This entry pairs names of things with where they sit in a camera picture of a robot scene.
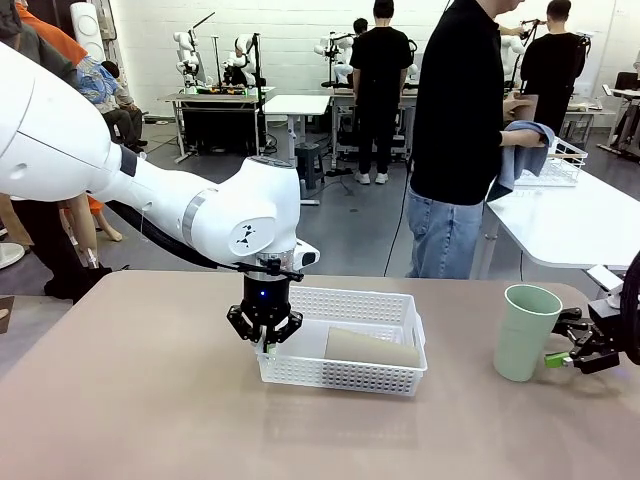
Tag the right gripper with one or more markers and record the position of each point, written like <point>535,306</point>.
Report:
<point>610,325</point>

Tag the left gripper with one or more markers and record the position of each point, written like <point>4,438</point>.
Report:
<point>265,300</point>

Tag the tall light green cup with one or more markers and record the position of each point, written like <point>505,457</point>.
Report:
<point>520,340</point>

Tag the white perforated plastic basket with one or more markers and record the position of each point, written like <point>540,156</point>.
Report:
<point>350,375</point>

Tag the blue cleaning cloth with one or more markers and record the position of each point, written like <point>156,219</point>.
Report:
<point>520,160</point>

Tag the person's right forearm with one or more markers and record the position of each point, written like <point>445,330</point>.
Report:
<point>512,139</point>

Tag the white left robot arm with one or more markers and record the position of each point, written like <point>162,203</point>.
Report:
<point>75,145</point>

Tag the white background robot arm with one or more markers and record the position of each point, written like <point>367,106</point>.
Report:
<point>512,55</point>
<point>332,50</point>
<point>185,55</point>
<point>242,57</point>

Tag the person's right hand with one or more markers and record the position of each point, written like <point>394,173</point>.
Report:
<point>535,139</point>

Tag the person's left hand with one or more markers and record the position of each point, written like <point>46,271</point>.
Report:
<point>511,109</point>

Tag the white work table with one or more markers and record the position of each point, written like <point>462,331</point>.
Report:
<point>575,225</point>

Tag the grey plastic stool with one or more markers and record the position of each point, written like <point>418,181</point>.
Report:
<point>307,165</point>

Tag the white background table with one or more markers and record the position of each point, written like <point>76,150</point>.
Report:
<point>295,105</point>

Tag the grey background workbench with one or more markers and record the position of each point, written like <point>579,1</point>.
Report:
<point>215,97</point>

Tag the person in black shirt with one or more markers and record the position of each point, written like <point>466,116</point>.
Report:
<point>455,125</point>

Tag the seated person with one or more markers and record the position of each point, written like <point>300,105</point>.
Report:
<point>122,115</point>

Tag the standing person in black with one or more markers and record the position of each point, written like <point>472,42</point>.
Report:
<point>550,65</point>
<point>380,75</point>

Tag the white tower fan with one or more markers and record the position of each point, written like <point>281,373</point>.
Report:
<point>90,27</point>

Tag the mannequin in orange clothes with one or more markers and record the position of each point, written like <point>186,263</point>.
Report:
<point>55,35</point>

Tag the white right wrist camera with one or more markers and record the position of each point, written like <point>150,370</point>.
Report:
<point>605,280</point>

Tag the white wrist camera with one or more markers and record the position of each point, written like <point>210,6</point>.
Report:
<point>307,256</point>
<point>605,280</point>

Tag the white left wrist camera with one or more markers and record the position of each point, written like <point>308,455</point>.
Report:
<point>307,256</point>

